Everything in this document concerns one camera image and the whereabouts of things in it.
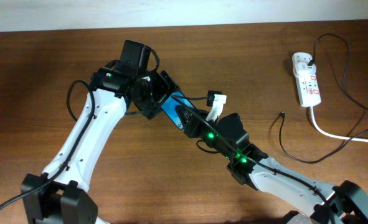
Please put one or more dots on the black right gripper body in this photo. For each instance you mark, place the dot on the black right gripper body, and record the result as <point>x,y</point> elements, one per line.
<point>198,129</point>

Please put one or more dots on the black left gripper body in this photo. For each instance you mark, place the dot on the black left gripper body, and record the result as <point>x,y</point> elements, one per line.
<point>155,91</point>

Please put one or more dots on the blue Samsung smartphone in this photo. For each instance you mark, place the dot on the blue Samsung smartphone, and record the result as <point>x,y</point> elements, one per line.
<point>169,107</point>

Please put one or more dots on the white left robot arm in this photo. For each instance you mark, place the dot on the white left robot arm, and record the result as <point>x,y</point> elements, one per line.
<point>60,193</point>

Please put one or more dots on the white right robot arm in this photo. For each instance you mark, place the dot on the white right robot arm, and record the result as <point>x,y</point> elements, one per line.
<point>322,202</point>

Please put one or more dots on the white USB charger adapter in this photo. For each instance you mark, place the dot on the white USB charger adapter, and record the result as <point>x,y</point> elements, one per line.
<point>301,68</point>

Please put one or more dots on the white power strip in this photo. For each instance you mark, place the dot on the white power strip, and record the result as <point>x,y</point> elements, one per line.
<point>307,86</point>

